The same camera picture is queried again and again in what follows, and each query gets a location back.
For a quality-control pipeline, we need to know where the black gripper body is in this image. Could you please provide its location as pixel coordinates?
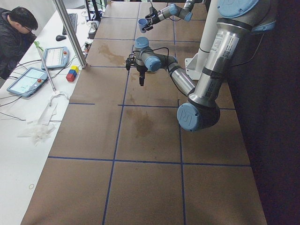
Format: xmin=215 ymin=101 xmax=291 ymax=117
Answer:
xmin=125 ymin=54 xmax=145 ymax=73
xmin=147 ymin=7 xmax=159 ymax=25

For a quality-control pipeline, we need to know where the black keyboard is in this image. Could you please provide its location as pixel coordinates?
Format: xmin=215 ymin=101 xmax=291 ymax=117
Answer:
xmin=67 ymin=13 xmax=78 ymax=33

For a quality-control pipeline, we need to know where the thin metal rod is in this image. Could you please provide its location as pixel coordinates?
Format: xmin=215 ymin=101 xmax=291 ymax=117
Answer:
xmin=34 ymin=41 xmax=58 ymax=94

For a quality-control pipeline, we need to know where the crumpled white tissue pile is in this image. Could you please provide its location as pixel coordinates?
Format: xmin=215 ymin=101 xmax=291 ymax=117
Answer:
xmin=17 ymin=123 xmax=55 ymax=146

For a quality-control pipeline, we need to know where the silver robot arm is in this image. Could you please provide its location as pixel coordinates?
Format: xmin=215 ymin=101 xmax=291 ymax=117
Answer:
xmin=126 ymin=0 xmax=278 ymax=132
xmin=138 ymin=0 xmax=195 ymax=33

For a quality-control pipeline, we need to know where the teach pendant tablet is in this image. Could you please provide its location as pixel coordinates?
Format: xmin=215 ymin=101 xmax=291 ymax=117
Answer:
xmin=7 ymin=67 xmax=48 ymax=98
xmin=43 ymin=46 xmax=69 ymax=70

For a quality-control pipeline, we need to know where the red blue yellow block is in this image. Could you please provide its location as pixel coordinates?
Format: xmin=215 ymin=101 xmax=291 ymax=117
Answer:
xmin=66 ymin=66 xmax=79 ymax=82

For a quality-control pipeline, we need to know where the black computer mouse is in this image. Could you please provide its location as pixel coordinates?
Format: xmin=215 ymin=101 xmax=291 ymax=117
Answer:
xmin=55 ymin=35 xmax=67 ymax=42

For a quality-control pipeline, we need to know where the light blue plastic cup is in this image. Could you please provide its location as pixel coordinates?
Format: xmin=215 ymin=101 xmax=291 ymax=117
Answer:
xmin=138 ymin=18 xmax=148 ymax=33

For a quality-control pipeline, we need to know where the seated person in black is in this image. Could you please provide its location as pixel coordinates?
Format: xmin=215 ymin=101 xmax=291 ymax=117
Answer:
xmin=0 ymin=7 xmax=38 ymax=80

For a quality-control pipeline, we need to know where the small metal can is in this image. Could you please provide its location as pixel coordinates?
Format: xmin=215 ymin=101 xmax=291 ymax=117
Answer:
xmin=90 ymin=22 xmax=98 ymax=30

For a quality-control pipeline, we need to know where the aluminium frame post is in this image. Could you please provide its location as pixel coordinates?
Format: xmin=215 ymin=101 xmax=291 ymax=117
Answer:
xmin=53 ymin=0 xmax=87 ymax=69

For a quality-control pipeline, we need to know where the near teach pendant tablet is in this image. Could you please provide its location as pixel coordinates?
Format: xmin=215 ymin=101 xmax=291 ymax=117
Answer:
xmin=7 ymin=67 xmax=48 ymax=98

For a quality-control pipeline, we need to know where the far teach pendant tablet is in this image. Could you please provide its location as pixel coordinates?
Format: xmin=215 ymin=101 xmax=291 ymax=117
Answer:
xmin=43 ymin=46 xmax=69 ymax=70

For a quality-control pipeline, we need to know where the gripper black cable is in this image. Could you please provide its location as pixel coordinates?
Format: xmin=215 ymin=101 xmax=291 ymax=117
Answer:
xmin=132 ymin=47 xmax=179 ymax=73
xmin=149 ymin=0 xmax=182 ymax=23

